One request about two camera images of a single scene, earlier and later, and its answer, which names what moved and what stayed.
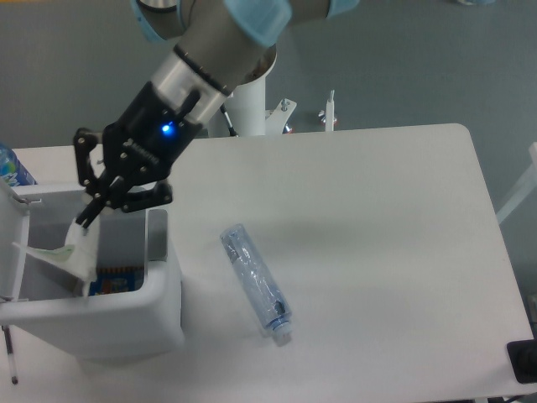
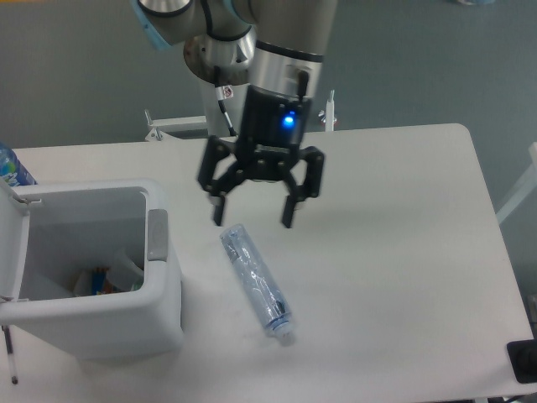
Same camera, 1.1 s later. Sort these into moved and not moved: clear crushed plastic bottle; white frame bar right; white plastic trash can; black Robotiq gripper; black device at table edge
Moved: black Robotiq gripper
Not moved: black device at table edge; clear crushed plastic bottle; white plastic trash can; white frame bar right
